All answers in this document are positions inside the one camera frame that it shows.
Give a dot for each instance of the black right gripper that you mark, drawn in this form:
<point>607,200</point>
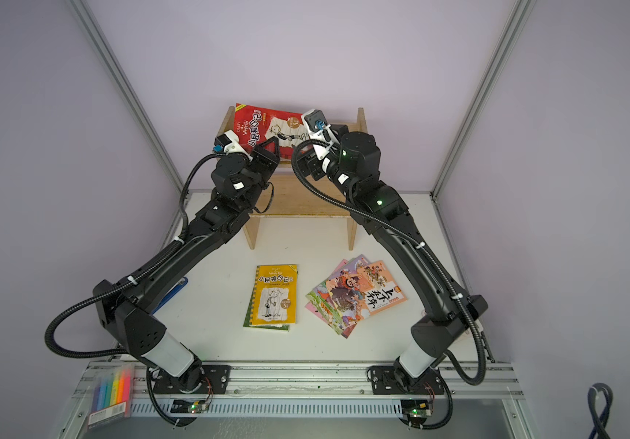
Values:
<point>310,162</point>

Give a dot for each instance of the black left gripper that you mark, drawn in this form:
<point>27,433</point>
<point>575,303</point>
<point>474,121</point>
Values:
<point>267,155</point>

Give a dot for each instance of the red wimpy kid book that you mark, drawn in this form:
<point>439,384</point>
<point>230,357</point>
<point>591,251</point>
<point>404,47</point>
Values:
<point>255,125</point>

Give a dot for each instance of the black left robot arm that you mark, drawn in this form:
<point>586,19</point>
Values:
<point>126,308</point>

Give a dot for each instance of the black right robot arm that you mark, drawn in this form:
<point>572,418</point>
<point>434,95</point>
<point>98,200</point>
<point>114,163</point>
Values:
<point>346,174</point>

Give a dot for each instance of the wooden two-tier bookshelf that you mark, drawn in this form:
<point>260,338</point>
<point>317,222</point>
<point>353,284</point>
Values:
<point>293,200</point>

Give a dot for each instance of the green pink bottom comic book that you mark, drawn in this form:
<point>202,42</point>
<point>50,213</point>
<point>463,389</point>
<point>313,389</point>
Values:
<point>319,302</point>

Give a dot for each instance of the yellow green-edged wimpy kid book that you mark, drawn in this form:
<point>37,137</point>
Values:
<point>273,301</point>

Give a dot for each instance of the orange Chinese comic book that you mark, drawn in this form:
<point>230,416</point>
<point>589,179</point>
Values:
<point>378,289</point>

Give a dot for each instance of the blue stapler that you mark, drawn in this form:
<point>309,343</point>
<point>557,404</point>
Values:
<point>171,293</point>

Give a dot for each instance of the right controller circuit board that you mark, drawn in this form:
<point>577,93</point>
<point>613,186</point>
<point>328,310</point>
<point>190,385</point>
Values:
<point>416,408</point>

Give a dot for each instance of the controller circuit board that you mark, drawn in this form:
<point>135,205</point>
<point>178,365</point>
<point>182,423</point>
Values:
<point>416,408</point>
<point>189,407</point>

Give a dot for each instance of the left controller circuit board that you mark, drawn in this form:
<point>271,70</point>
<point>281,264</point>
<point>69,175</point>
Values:
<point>189,407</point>

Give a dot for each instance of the pack of coloured highlighters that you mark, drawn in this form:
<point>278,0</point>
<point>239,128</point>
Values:
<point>112,397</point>

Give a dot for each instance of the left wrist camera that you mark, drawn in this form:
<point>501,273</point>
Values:
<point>228,143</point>

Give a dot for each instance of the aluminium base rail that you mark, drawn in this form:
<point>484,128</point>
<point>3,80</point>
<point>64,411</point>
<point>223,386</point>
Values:
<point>349,379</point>

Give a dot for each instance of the white slotted cable duct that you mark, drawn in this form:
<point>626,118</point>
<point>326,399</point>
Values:
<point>296,408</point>

